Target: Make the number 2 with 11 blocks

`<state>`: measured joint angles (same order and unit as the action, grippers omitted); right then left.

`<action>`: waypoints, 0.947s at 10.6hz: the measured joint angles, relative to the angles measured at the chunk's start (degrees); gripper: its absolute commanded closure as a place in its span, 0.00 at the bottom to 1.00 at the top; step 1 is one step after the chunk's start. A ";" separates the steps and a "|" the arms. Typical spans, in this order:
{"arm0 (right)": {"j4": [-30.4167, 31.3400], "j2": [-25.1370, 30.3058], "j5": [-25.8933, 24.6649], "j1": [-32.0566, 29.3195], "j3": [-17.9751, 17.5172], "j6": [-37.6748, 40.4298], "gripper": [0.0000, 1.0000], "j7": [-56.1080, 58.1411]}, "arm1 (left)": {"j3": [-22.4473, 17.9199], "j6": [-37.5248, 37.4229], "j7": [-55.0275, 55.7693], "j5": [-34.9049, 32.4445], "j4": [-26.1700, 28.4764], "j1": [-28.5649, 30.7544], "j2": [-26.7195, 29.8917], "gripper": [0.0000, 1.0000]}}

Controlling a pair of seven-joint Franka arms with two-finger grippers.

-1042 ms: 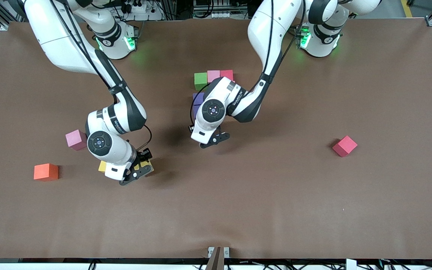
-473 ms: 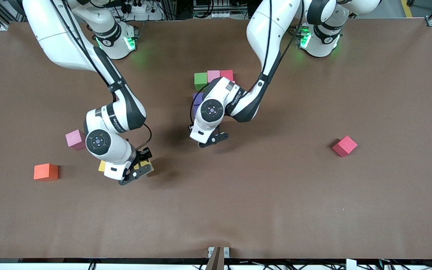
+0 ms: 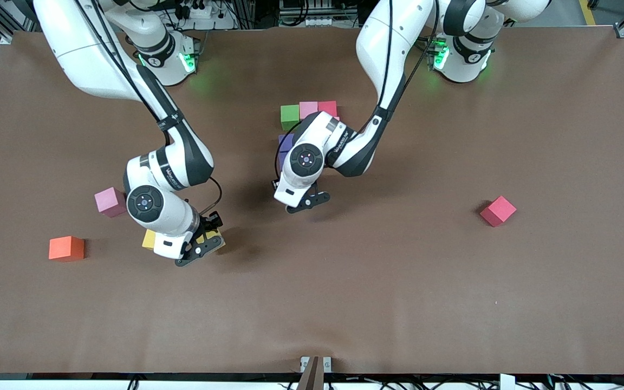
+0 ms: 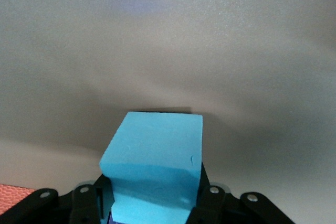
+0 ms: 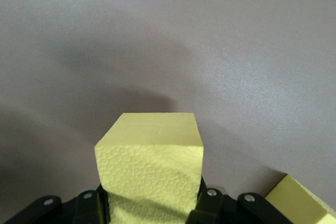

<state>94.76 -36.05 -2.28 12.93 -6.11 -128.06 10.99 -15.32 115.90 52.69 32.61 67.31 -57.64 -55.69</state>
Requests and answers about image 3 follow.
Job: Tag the small white power strip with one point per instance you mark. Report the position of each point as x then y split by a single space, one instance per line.
318 21

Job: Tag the orange foam block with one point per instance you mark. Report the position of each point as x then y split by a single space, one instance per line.
65 248

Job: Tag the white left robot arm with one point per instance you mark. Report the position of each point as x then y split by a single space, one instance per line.
388 43

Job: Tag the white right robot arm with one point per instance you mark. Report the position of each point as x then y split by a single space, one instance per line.
84 54

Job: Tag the pink foam block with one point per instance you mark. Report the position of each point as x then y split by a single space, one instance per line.
109 200
308 108

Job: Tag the white table edge rail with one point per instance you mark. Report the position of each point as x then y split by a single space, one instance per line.
73 385

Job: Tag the black equipment rack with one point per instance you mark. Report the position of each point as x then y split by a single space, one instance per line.
312 6

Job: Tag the red foam block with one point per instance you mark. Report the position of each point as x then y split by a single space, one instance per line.
498 210
328 107

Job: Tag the green foam block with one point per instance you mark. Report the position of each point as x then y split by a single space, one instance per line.
290 116

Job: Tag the yellow foam block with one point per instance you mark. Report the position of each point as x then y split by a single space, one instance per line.
213 234
149 239

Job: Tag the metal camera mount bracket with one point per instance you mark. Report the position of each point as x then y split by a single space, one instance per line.
316 374

